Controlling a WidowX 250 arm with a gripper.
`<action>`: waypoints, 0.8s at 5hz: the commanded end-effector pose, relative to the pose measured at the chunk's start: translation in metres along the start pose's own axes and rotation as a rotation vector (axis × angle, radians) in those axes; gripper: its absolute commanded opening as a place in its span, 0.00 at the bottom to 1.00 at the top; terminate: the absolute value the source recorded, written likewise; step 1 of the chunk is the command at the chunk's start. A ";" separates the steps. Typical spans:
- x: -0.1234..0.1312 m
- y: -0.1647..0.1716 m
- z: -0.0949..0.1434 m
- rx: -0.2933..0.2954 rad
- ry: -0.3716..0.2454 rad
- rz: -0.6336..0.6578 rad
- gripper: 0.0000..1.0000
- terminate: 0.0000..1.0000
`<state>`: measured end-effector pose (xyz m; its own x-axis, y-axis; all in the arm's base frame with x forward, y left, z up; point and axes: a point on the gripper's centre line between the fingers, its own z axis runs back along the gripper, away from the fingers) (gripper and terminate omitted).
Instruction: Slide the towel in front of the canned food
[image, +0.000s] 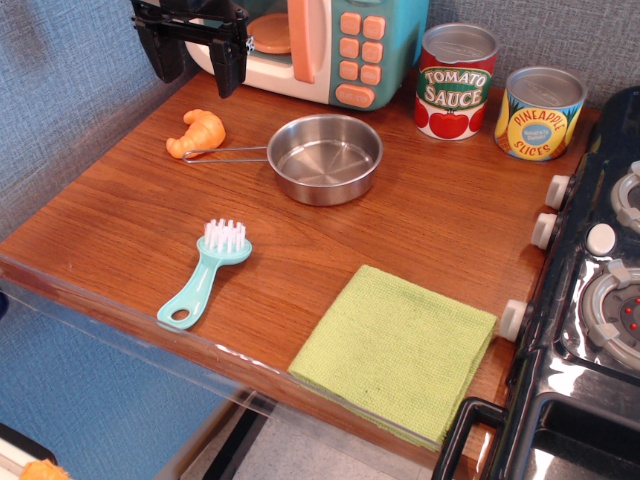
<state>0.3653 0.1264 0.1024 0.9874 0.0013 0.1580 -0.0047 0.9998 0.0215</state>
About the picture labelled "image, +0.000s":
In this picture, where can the green towel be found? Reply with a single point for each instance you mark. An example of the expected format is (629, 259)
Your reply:
(396, 354)

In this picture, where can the orange object bottom left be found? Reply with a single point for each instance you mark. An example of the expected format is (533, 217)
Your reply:
(43, 470)

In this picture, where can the orange microwave plate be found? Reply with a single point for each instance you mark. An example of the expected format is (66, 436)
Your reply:
(270, 33)

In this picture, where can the pineapple slices can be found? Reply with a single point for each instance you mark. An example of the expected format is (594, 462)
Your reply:
(539, 112)

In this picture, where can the white stove knob top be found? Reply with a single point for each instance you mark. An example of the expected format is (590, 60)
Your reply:
(556, 191)

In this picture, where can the white stove knob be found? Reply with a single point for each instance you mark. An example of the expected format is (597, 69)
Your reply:
(556, 191)
(543, 229)
(512, 319)

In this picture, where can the orange toy croissant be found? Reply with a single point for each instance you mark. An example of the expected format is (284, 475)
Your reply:
(205, 131)

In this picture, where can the teal dish brush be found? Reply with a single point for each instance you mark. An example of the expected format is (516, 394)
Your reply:
(223, 243)

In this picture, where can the white stove knob bottom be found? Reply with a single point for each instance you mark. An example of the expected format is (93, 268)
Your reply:
(512, 319)

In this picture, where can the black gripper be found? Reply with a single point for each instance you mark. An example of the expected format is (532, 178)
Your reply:
(161, 25)

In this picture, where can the small steel pan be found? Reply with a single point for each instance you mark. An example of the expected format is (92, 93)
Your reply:
(323, 160)

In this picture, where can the toy microwave teal and cream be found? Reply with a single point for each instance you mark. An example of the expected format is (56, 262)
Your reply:
(349, 54)

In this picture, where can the black toy stove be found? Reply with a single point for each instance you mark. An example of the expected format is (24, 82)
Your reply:
(572, 409)

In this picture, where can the tomato sauce can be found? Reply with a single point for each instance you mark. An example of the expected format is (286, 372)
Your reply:
(454, 78)

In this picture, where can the white stove knob middle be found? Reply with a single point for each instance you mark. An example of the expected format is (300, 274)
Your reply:
(543, 229)

